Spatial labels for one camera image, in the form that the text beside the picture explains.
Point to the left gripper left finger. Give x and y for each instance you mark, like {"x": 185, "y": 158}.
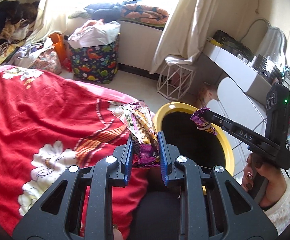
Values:
{"x": 78, "y": 205}

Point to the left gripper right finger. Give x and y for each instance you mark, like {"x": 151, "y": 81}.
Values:
{"x": 213, "y": 204}

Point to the purple snack wrapper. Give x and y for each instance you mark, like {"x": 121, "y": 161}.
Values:
{"x": 201, "y": 123}
{"x": 136, "y": 116}

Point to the yellow rim trash can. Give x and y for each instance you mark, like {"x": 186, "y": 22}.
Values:
{"x": 206, "y": 149}

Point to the right hand painted nails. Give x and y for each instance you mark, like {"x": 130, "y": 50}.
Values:
{"x": 276, "y": 186}

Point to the white chair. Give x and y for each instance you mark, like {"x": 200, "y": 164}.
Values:
{"x": 234, "y": 104}

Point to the white vanity desk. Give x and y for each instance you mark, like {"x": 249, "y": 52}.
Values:
{"x": 247, "y": 79}

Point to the white fluffy right sleeve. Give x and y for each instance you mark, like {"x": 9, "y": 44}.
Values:
{"x": 279, "y": 214}

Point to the cardboard box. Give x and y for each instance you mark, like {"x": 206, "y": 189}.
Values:
{"x": 205, "y": 94}

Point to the red floral blanket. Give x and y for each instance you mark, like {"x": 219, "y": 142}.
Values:
{"x": 47, "y": 124}

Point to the vanity mirror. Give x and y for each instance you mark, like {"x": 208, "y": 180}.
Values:
{"x": 270, "y": 59}

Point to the cream curtain right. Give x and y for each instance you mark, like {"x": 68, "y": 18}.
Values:
{"x": 185, "y": 33}

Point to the cream curtain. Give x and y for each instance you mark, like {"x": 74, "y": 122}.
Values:
{"x": 53, "y": 17}
{"x": 185, "y": 33}

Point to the dinosaur print laundry basket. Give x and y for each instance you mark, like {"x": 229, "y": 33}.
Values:
{"x": 97, "y": 64}

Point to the floral fabric bag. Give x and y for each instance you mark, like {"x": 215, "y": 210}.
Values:
{"x": 49, "y": 61}

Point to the orange bag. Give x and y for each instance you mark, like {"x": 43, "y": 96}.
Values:
{"x": 59, "y": 47}

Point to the white bag in basket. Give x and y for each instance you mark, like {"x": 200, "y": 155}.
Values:
{"x": 94, "y": 33}

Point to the orange patterned blanket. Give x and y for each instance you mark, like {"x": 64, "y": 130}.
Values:
{"x": 144, "y": 13}

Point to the cream curtain left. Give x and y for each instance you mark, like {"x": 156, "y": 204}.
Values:
{"x": 53, "y": 17}

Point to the pile of dark clothes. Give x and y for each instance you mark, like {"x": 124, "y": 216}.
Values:
{"x": 16, "y": 22}

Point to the dark blue clothes on sill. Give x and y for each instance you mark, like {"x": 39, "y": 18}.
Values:
{"x": 107, "y": 11}

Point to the white wire side table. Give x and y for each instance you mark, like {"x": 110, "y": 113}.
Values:
{"x": 175, "y": 80}

